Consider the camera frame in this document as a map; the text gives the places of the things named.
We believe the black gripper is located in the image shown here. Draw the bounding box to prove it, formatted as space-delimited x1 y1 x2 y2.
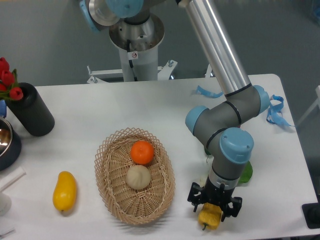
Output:
187 169 243 222

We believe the yellow bell pepper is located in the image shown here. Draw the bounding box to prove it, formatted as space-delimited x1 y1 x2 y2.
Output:
198 203 222 231

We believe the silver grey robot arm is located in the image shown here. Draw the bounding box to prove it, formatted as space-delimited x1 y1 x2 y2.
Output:
79 0 269 218

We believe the green bok choy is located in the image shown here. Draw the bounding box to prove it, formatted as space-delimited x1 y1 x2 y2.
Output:
199 161 254 188

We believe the green cucumber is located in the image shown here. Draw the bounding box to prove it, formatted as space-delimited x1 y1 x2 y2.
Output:
203 147 213 163

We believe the white steamed bun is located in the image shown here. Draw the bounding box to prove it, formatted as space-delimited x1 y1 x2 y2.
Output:
126 165 151 190

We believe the orange fruit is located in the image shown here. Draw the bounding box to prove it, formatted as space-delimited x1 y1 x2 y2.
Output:
130 140 154 165

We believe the black device at edge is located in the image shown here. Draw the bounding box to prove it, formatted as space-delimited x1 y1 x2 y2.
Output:
302 202 320 229

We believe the tangled blue tape ribbon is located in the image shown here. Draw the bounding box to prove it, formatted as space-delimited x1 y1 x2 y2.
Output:
266 94 295 127

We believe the woven wicker basket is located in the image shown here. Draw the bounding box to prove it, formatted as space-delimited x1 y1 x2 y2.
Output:
94 128 175 225

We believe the blue tape strip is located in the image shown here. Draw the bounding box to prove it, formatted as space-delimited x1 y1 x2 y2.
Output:
194 85 223 99

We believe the yellow mango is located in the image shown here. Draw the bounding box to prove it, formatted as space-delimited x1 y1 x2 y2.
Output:
52 171 77 212

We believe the black cylindrical vase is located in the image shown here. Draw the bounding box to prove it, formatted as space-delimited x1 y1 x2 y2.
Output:
5 82 55 137

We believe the dark metal bowl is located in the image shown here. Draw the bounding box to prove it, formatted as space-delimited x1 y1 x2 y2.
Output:
0 117 22 171

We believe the red tulip bouquet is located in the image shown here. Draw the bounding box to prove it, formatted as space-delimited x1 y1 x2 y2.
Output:
0 57 24 101

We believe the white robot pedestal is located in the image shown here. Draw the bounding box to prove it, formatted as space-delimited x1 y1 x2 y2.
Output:
118 46 158 82

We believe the white metal base frame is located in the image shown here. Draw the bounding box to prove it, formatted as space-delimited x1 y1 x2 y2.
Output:
86 59 178 84

